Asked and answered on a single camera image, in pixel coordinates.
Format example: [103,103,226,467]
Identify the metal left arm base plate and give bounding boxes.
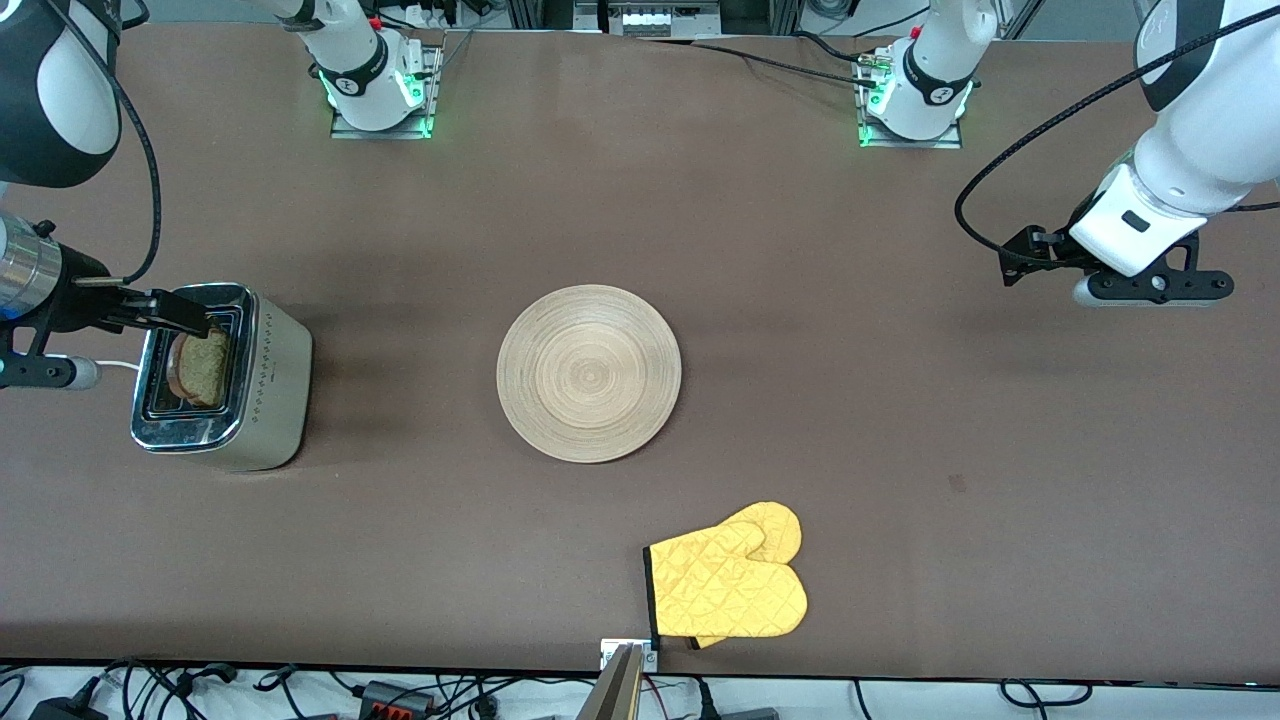
[856,45,969,151]

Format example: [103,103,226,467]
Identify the bread slice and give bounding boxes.
[165,325,238,409]

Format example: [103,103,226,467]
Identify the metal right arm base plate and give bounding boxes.
[328,42,443,141]

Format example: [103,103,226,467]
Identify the small white bracket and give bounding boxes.
[599,638,660,673]

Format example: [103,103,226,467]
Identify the round wooden plate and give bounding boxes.
[496,284,683,464]

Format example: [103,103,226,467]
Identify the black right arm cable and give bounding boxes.
[40,0,163,286]

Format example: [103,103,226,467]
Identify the silver toaster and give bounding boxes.
[130,282,314,473]

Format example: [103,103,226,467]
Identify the white power strip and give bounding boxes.
[598,0,723,37]

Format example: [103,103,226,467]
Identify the black power adapter red plugs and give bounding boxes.
[358,680,437,720]

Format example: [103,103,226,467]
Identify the black cable on table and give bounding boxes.
[690,30,886,89]

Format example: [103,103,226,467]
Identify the black looped floor cable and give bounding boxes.
[1000,680,1091,709]

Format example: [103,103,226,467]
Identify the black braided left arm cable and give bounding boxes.
[954,10,1280,269]

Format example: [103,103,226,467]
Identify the yellow quilted oven mitt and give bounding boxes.
[690,502,803,651]
[645,520,808,641]

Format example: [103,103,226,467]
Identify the beige wooden slat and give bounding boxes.
[576,643,644,720]

